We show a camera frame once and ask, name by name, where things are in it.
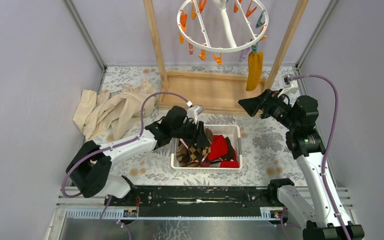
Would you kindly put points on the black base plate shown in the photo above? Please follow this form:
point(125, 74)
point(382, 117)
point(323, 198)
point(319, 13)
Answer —
point(198, 201)

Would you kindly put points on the red sock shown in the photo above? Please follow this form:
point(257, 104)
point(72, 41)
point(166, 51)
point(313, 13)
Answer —
point(229, 164)
point(218, 148)

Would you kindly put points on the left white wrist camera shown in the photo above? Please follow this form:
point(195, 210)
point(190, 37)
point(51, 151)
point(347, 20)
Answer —
point(193, 111)

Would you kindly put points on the brown tan striped sock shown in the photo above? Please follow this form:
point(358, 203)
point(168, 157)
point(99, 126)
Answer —
point(181, 155)

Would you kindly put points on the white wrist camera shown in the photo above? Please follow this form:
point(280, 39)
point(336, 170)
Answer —
point(290, 85)
point(193, 111)

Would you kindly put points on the mustard yellow sock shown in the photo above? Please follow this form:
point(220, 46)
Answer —
point(255, 68)

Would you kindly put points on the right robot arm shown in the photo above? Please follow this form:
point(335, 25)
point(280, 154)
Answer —
point(326, 218)

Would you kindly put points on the brown yellow argyle sock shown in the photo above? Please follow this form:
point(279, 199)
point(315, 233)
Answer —
point(195, 154)

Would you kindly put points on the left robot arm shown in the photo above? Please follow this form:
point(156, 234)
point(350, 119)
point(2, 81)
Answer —
point(90, 168)

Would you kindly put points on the white plastic basket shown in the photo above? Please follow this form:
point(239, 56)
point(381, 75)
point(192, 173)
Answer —
point(187, 157)

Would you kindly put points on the floral table mat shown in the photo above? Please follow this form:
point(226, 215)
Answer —
point(198, 146)

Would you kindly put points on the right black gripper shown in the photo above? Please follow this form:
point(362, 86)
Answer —
point(268, 98)

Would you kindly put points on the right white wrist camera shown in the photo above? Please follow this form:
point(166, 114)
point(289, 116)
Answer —
point(290, 85)

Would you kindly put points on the white round clip hanger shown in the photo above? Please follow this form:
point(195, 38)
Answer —
point(201, 34)

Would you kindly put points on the beige crumpled cloth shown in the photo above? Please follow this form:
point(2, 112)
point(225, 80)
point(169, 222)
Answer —
point(97, 113)

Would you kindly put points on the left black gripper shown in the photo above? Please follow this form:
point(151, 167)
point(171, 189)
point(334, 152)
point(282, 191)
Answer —
point(201, 138)

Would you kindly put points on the wooden hanging rack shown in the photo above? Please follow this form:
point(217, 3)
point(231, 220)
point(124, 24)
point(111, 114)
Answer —
point(218, 93)

